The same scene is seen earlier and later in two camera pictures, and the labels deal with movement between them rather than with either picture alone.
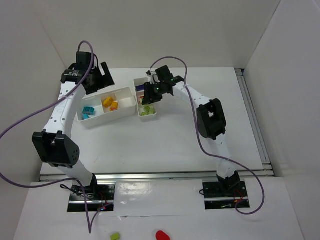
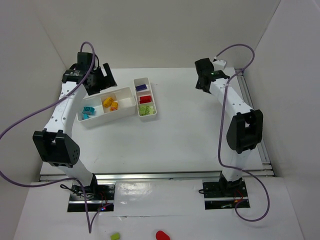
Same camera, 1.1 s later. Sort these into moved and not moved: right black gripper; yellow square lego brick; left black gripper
Moved: right black gripper
Not moved: yellow square lego brick; left black gripper
